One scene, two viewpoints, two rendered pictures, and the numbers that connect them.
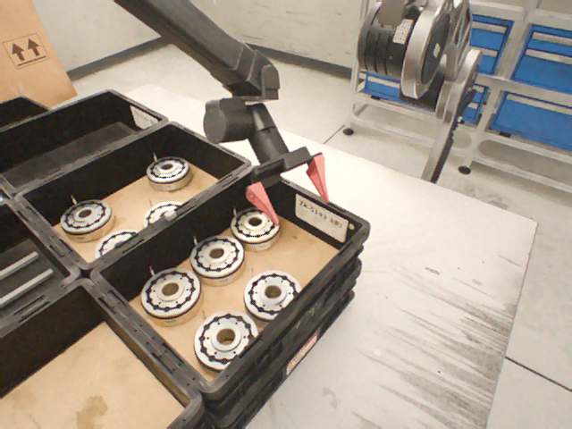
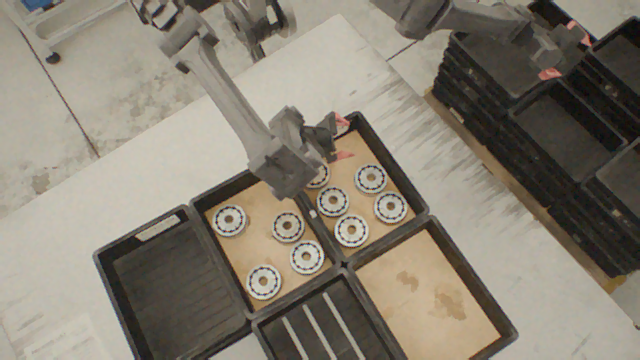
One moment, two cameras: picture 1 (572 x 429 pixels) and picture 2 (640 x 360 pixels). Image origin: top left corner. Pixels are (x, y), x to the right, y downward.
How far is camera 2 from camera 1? 1.06 m
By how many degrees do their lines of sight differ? 42
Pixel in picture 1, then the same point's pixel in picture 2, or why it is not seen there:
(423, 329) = (387, 118)
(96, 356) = (374, 276)
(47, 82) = not seen: outside the picture
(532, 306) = not seen: hidden behind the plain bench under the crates
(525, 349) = not seen: hidden behind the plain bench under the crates
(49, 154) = (144, 326)
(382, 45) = (265, 30)
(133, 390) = (398, 258)
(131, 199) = (246, 253)
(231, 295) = (357, 201)
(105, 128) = (119, 275)
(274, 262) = (342, 172)
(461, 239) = (336, 63)
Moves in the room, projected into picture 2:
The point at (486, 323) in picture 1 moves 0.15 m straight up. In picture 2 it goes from (394, 86) to (399, 62)
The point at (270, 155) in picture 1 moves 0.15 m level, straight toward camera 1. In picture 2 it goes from (327, 137) to (379, 150)
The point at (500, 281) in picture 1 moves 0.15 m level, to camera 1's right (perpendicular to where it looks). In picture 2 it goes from (372, 62) to (383, 32)
